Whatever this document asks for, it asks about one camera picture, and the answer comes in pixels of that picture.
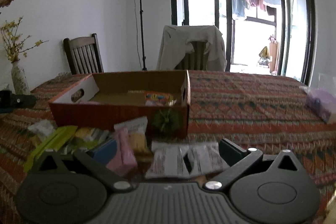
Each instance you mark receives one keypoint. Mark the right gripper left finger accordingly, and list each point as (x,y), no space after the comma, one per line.
(94,162)

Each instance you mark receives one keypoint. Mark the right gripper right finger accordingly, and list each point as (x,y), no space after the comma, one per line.
(240,162)

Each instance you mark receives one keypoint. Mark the white snack packet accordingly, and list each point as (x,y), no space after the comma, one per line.
(168,161)
(203,159)

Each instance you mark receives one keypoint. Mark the white floral vase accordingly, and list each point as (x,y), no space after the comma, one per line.
(18,76)

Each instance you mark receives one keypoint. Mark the chair with draped cloth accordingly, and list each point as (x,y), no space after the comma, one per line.
(196,60)

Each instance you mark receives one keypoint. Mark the cookie snack packet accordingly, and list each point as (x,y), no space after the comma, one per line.
(136,129)

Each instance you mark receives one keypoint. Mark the dark wooden chair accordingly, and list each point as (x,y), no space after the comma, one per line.
(83,55)

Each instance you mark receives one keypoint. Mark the red cardboard box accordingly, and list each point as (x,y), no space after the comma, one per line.
(102,100)

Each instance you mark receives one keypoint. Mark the colourful snack in box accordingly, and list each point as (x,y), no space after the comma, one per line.
(159,99)

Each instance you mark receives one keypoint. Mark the long green snack packet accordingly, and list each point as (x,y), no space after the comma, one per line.
(55,141)

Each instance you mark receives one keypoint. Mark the yellow flower branches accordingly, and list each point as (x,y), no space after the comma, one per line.
(14,41)

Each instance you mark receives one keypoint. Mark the beige draped garment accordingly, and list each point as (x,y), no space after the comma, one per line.
(177,41)

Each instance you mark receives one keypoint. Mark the pink snack packet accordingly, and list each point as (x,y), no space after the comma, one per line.
(124,161)

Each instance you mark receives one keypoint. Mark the patterned tablecloth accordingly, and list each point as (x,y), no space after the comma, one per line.
(266,111)

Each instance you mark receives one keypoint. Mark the purple tissue pack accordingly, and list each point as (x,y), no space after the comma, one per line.
(322,98)

